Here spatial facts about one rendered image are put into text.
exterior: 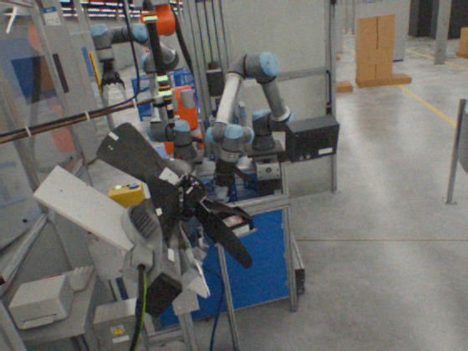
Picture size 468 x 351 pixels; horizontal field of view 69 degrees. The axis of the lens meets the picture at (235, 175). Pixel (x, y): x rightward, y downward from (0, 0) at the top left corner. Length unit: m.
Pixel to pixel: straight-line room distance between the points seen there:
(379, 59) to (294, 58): 6.21
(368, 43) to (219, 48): 7.32
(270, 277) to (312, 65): 1.99
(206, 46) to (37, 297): 1.54
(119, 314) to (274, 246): 1.02
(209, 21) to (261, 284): 1.60
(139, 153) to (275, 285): 1.33
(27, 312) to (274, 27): 2.70
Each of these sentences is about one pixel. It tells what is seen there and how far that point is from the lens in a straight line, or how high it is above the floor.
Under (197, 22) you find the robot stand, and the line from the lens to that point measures 2.16.
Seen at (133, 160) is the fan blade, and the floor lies 1.36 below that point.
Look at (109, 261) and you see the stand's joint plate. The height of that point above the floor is 1.03.
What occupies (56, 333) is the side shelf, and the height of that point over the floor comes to 0.86.
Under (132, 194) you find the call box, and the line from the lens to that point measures 1.76.
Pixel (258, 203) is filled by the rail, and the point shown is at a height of 0.84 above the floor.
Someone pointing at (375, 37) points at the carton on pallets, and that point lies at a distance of 9.29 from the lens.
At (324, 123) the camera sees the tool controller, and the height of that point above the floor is 1.24.
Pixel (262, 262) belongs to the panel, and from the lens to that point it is 2.12.
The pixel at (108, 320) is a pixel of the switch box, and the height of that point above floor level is 0.84.
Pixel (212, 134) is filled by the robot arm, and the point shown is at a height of 1.30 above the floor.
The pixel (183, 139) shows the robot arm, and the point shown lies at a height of 1.17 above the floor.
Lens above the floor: 1.74
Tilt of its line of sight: 23 degrees down
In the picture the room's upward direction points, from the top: 8 degrees counter-clockwise
